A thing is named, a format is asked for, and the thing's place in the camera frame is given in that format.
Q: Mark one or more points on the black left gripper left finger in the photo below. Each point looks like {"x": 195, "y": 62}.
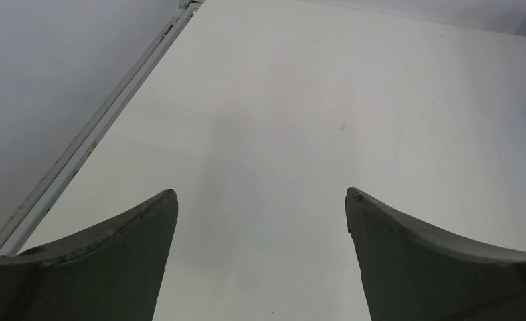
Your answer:
{"x": 112, "y": 270}

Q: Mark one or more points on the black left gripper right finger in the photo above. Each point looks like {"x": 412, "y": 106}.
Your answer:
{"x": 413, "y": 270}

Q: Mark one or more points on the aluminium left frame rail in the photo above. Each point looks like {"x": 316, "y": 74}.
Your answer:
{"x": 67, "y": 68}

